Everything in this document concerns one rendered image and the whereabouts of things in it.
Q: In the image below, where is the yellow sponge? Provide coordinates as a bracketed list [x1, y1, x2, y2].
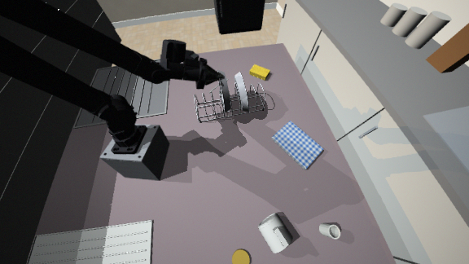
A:
[249, 64, 270, 81]

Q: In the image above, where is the blue checkered towel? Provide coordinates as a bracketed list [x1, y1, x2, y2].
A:
[272, 121, 323, 169]

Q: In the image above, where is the flat round gold disc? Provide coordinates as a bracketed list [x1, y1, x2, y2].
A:
[232, 249, 250, 264]

